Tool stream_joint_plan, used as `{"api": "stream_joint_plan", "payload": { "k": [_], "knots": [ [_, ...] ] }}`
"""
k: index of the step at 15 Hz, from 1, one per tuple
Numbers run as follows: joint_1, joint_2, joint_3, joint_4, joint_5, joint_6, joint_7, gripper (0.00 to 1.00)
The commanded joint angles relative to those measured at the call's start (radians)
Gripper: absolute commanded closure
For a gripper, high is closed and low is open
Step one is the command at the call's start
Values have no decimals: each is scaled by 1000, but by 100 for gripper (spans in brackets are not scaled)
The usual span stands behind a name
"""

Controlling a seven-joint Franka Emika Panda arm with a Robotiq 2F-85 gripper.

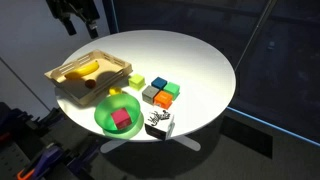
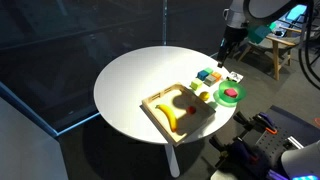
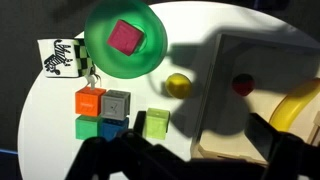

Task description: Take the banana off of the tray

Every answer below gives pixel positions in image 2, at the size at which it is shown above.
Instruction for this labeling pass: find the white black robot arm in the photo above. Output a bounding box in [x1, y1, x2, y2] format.
[216, 0, 314, 68]

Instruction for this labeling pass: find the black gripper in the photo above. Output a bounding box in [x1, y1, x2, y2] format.
[217, 26, 248, 68]

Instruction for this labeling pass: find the lime green cube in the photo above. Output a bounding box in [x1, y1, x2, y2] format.
[190, 78, 203, 90]

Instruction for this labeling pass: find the blue cube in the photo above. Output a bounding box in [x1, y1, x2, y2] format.
[197, 70, 209, 81]

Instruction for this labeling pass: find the wooden chair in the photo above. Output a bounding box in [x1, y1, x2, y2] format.
[238, 27, 307, 80]

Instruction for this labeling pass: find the wooden slatted tray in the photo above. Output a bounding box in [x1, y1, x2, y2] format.
[142, 83, 215, 146]

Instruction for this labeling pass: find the white round table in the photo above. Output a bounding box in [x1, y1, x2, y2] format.
[94, 46, 236, 177]

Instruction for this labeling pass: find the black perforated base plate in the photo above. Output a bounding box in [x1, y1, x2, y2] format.
[233, 105, 320, 168]

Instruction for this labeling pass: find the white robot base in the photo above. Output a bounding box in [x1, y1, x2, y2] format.
[281, 141, 320, 180]

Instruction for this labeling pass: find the yellow lemon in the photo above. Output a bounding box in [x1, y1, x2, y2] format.
[199, 91, 210, 101]

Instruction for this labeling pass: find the grey cube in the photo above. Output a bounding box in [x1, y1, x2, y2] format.
[204, 75, 217, 87]

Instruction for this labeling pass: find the yellow banana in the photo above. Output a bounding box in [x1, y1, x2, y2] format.
[156, 104, 177, 132]

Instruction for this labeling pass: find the green plastic bowl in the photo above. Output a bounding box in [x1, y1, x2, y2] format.
[213, 80, 247, 107]

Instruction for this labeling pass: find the small red ball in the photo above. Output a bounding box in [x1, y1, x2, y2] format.
[186, 106, 196, 114]

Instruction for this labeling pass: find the pink cube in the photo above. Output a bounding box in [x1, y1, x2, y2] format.
[224, 88, 238, 98]

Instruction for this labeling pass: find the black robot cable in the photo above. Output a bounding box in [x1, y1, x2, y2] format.
[297, 0, 320, 91]

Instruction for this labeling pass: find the orange cube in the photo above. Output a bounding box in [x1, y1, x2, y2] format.
[211, 72, 222, 81]

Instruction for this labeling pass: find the white patterned box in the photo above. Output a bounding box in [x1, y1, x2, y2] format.
[227, 71, 243, 83]

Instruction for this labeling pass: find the purple orange clamp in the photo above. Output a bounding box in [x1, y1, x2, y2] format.
[253, 112, 277, 134]

